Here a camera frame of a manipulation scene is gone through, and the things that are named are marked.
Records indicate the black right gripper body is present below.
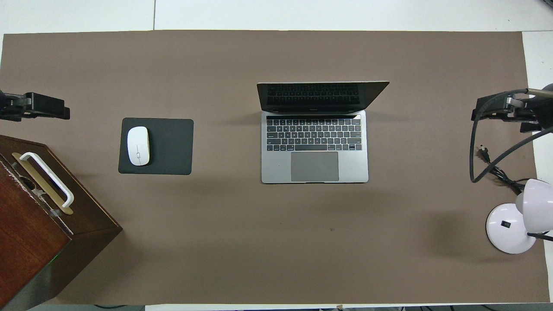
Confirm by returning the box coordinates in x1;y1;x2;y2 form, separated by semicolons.
503;95;553;133

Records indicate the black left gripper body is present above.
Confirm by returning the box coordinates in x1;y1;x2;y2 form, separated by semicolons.
0;89;29;122

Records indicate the silver laptop with apple logo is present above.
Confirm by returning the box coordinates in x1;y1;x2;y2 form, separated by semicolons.
257;81;390;184

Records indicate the white computer mouse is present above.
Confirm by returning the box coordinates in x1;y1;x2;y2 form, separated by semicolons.
127;126;151;166

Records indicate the white desk lamp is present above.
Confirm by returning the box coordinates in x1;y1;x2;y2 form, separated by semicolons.
486;178;553;254

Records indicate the black mouse pad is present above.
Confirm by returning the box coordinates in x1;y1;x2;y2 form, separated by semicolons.
118;117;194;175

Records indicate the dark brown wooden box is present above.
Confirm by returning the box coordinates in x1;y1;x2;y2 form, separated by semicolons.
0;135;123;311

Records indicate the large brown table mat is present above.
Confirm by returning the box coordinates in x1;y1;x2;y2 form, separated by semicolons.
0;30;550;305

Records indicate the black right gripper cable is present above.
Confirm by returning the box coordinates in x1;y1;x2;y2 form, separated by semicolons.
470;88;553;184

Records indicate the black lamp power cable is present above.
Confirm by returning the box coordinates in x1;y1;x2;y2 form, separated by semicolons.
480;146;526;194

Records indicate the white box handle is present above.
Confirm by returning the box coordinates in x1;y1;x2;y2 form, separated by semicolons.
19;152;74;208

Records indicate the gold handle plate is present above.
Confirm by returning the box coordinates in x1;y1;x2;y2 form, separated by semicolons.
12;152;74;215

